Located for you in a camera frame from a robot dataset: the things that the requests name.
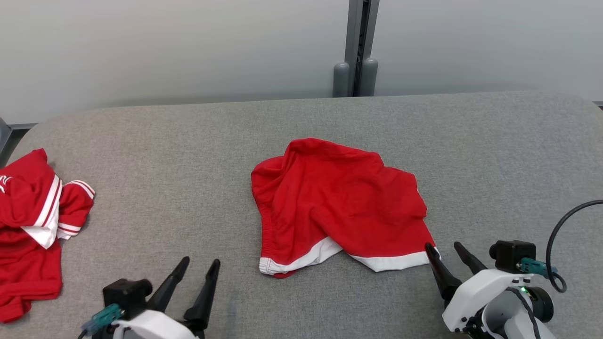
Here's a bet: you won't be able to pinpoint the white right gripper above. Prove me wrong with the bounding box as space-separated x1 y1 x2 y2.
425 242 534 333

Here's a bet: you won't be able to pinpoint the red basketball jersey number 23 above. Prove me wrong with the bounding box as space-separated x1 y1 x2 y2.
0 148 96 323

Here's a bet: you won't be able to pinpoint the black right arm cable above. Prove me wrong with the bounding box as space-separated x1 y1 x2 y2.
546 200 603 293

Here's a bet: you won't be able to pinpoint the teal right cable connector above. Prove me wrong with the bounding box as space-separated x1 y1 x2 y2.
517 258 558 280

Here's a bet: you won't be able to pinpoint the grey cylinder bumper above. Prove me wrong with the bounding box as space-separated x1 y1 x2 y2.
333 62 351 98
361 57 379 97

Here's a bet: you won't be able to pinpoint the grey metal frame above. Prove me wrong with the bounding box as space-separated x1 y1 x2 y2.
0 118 13 156

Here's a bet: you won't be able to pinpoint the teal left cable connector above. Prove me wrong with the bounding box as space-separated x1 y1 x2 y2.
81 304 125 337

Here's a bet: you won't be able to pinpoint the red shorts with white hem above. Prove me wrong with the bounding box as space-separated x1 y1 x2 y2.
251 138 440 279

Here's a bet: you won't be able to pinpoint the grey metal wall post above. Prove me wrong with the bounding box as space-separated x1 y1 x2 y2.
344 0 380 97

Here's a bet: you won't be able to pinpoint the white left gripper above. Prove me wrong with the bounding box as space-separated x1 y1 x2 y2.
112 257 221 339

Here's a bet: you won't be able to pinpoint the teal cable connector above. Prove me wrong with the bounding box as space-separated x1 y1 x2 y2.
517 258 558 280
81 304 125 337

